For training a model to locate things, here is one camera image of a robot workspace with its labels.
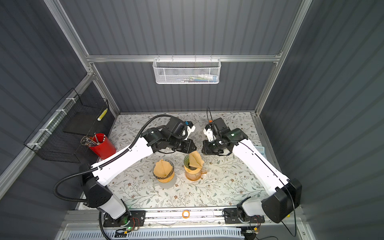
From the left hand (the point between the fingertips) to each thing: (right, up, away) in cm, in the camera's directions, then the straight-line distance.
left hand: (196, 148), depth 73 cm
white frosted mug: (-16, -22, +9) cm, 28 cm away
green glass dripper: (-6, -10, +10) cm, 15 cm away
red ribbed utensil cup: (-54, -3, +15) cm, 56 cm away
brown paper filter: (-1, -6, +1) cm, 6 cm away
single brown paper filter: (-18, -13, +6) cm, 23 cm away
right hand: (+4, -2, +2) cm, 5 cm away
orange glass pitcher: (-1, -19, +14) cm, 24 cm away
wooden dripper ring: (-16, -17, +4) cm, 24 cm away
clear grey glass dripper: (-18, -12, +6) cm, 22 cm away
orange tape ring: (-6, -35, +1) cm, 35 cm away
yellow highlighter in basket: (-52, +15, +7) cm, 55 cm away
